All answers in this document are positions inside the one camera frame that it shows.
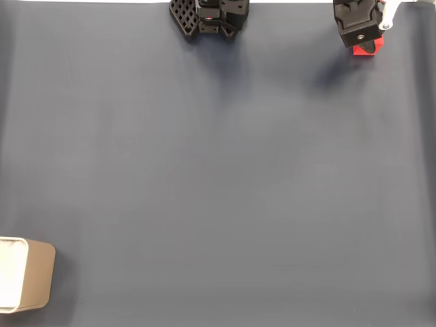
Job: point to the red cube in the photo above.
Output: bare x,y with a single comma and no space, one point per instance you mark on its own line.
379,46

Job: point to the beige rounded square box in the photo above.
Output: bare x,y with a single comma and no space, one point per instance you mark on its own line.
37,272

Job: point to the dark blue table mat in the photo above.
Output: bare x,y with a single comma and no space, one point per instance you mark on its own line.
218,204

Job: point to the camera board on white mount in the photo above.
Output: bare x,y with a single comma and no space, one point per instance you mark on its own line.
388,13

